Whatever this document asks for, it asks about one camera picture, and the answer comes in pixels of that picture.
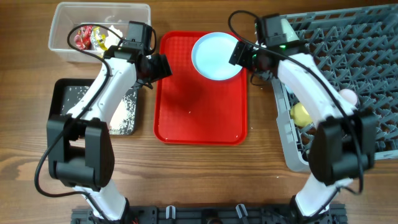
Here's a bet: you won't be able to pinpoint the green bowl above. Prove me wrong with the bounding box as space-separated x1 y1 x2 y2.
281 19 299 42

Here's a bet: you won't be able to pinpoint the yellow clear candy wrapper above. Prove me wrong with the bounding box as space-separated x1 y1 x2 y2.
90 27 108 52

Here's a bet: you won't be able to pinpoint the red snack wrapper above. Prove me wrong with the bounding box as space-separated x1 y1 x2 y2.
74 26 93 50

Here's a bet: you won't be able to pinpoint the light blue plate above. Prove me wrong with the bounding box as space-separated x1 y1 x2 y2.
192 32 242 81

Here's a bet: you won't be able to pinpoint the yellow plastic cup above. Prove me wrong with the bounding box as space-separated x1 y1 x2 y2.
290 103 312 127

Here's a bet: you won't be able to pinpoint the white rice grains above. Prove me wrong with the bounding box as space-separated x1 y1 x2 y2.
59 86 137 135

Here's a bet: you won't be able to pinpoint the pink plastic cup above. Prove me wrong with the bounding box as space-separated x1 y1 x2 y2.
339 88 359 106

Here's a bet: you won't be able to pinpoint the white tissue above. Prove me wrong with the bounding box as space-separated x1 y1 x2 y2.
104 26 123 49

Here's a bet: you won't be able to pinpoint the light blue bowl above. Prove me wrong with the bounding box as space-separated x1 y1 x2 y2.
285 85 293 94

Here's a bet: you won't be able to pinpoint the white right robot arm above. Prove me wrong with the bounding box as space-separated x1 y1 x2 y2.
229 14 377 223

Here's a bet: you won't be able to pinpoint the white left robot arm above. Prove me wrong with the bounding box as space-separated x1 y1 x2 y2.
34 21 172 223

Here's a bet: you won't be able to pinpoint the clear plastic waste bin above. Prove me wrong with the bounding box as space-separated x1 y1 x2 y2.
48 2 151 63

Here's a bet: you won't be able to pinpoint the grey dishwasher rack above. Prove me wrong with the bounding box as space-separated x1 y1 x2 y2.
284 4 397 160

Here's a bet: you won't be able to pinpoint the black food waste tray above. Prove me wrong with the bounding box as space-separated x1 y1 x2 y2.
47 78 139 136

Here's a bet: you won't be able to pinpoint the red plastic tray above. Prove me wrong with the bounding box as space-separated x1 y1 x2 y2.
154 31 248 146

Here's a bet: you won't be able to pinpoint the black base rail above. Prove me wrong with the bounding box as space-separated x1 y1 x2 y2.
70 204 348 224

